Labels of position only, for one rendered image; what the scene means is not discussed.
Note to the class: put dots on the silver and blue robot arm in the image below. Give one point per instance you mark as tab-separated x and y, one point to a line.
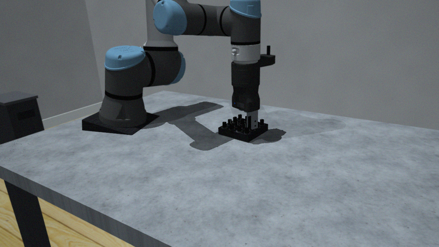
130	68

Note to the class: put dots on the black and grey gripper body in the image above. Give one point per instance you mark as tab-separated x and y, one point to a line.
246	64

